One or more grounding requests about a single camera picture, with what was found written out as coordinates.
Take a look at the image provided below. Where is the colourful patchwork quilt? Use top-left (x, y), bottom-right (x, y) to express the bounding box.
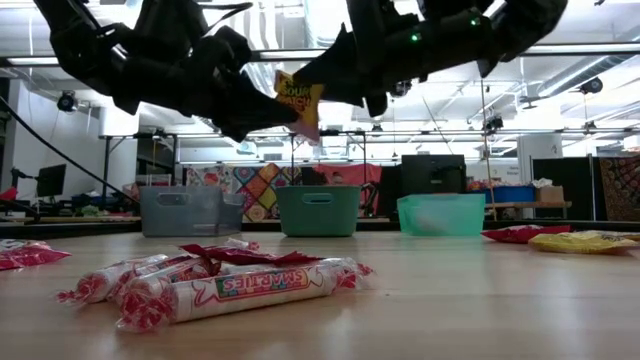
top-left (184, 163), bottom-right (304, 224)

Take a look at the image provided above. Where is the black cabinet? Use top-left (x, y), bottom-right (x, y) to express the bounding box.
top-left (399, 154), bottom-right (467, 196)

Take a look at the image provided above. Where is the cardboard box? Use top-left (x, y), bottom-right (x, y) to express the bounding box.
top-left (535, 185), bottom-right (565, 204)

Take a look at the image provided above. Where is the grey translucent plastic bin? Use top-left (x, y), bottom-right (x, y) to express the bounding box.
top-left (139, 185), bottom-right (245, 238)

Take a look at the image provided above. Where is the orange hanging cloth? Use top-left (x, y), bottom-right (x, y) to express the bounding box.
top-left (313, 163), bottom-right (384, 187)

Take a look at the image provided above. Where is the silver ventilation duct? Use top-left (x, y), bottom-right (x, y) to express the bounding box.
top-left (302, 0), bottom-right (351, 49)

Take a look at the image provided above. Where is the dark teal plastic bin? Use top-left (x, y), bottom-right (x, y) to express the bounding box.
top-left (275, 185), bottom-right (362, 238)

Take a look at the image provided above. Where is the dark patterned curtain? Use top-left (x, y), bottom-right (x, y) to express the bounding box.
top-left (598, 155), bottom-right (640, 224)

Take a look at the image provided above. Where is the wooden bench top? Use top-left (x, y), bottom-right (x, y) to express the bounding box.
top-left (487, 201), bottom-right (573, 210)

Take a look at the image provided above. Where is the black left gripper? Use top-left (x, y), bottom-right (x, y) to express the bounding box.
top-left (112, 0), bottom-right (301, 144)

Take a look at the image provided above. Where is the red Skittles candy pack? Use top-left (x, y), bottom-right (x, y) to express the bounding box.
top-left (481, 224), bottom-right (572, 245)
top-left (0, 238), bottom-right (72, 272)
top-left (179, 243), bottom-right (324, 267)

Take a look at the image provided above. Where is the Smarties candy roll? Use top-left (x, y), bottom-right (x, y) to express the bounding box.
top-left (224, 238), bottom-right (262, 252)
top-left (107, 255), bottom-right (201, 301)
top-left (54, 254), bottom-right (170, 306)
top-left (119, 262), bottom-right (221, 306)
top-left (115, 259), bottom-right (374, 335)

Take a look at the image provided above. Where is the black partition panel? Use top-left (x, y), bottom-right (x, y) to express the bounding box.
top-left (531, 157), bottom-right (601, 221)

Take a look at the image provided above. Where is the black computer monitor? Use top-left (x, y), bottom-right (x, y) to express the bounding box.
top-left (37, 163), bottom-right (67, 197)

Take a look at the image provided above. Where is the light teal plastic bin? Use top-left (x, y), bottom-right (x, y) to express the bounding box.
top-left (397, 193), bottom-right (487, 238)

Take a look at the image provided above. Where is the blue storage bin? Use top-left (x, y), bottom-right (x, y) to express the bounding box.
top-left (472, 185), bottom-right (537, 204)

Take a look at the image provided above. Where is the black metal rack frame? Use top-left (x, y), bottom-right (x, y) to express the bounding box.
top-left (99, 129), bottom-right (369, 224)

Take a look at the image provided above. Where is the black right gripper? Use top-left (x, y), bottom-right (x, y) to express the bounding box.
top-left (292, 0), bottom-right (496, 120)

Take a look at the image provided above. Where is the thin grey hanging pole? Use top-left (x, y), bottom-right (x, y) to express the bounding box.
top-left (472, 74), bottom-right (497, 221)

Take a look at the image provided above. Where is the black aluminium table frame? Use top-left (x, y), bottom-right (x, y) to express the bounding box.
top-left (0, 217), bottom-right (640, 240)

